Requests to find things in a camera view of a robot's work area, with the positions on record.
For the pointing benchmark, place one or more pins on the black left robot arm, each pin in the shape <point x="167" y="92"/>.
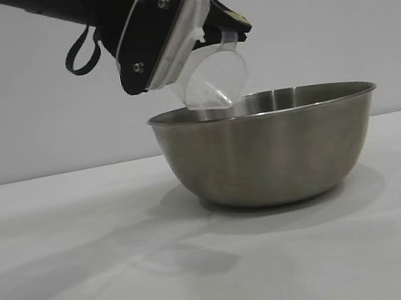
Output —
<point x="73" y="3"/>

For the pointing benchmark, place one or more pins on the stainless steel mixing bowl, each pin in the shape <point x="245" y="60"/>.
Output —
<point x="271" y="153"/>

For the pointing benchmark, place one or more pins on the clear plastic measuring cup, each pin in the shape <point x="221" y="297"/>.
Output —
<point x="218" y="73"/>

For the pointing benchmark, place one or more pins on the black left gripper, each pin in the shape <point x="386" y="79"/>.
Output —
<point x="107" y="38"/>

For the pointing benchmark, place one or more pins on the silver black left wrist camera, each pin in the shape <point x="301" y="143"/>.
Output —
<point x="153" y="38"/>

